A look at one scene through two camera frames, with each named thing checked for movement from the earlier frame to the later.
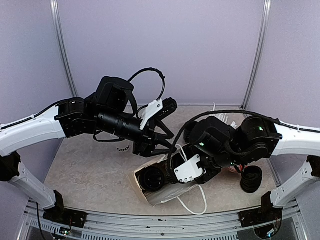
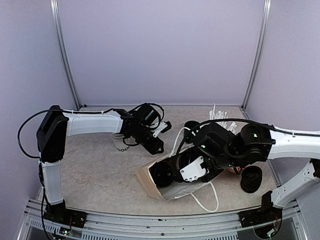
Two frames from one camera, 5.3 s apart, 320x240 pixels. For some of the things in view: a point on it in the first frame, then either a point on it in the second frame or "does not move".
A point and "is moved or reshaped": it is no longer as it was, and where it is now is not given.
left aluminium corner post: x=56 y=16 does not move
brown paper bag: x=191 y=196 is moved or reshaped
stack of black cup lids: x=251 y=179 does not move
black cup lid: x=151 y=179 -> x=162 y=173
